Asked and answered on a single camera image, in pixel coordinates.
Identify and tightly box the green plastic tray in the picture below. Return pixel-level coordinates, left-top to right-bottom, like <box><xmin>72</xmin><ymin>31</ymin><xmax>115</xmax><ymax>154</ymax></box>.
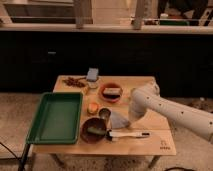
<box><xmin>26</xmin><ymin>92</ymin><xmax>83</xmax><ymax>145</ymax></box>

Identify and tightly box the white handled brush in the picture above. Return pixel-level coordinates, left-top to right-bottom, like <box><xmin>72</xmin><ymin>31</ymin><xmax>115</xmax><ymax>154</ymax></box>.
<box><xmin>106</xmin><ymin>130</ymin><xmax>150</xmax><ymax>140</ymax></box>

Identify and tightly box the black cable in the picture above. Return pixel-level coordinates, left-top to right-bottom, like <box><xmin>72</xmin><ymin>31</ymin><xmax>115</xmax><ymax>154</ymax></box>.
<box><xmin>0</xmin><ymin>142</ymin><xmax>32</xmax><ymax>171</ymax></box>

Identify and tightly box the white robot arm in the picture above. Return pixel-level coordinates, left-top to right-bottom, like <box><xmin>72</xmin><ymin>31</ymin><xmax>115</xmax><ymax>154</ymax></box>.
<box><xmin>129</xmin><ymin>82</ymin><xmax>213</xmax><ymax>144</ymax></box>

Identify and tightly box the dark brown bowl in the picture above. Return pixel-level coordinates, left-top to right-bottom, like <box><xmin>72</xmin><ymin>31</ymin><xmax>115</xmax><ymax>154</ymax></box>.
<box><xmin>80</xmin><ymin>118</ymin><xmax>107</xmax><ymax>144</ymax></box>

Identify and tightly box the green cucumber piece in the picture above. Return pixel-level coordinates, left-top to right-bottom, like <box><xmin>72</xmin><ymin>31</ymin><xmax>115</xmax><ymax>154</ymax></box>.
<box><xmin>87</xmin><ymin>127</ymin><xmax>106</xmax><ymax>135</ymax></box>

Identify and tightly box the small metal cup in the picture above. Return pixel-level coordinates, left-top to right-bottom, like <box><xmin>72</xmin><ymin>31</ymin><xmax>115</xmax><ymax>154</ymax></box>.
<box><xmin>99</xmin><ymin>108</ymin><xmax>111</xmax><ymax>120</ymax></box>

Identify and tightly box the light blue towel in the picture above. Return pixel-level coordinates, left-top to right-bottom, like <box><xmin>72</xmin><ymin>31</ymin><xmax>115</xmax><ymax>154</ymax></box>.
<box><xmin>110</xmin><ymin>111</ymin><xmax>130</xmax><ymax>129</ymax></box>

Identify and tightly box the small glass jar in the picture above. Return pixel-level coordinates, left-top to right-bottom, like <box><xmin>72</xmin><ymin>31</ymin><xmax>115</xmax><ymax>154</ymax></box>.
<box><xmin>88</xmin><ymin>81</ymin><xmax>98</xmax><ymax>89</ymax></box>

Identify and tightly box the orange yellow fruit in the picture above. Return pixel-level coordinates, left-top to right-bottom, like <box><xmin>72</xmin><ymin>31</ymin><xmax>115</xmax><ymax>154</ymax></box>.
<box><xmin>87</xmin><ymin>102</ymin><xmax>99</xmax><ymax>115</ymax></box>

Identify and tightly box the dark sandwich on plate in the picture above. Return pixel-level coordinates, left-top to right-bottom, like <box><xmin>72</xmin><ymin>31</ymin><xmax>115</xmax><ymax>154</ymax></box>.
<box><xmin>103</xmin><ymin>88</ymin><xmax>121</xmax><ymax>99</ymax></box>

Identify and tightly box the blue sponge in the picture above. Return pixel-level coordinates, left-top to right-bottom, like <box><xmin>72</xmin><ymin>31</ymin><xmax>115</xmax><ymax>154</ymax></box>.
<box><xmin>86</xmin><ymin>68</ymin><xmax>99</xmax><ymax>82</ymax></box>

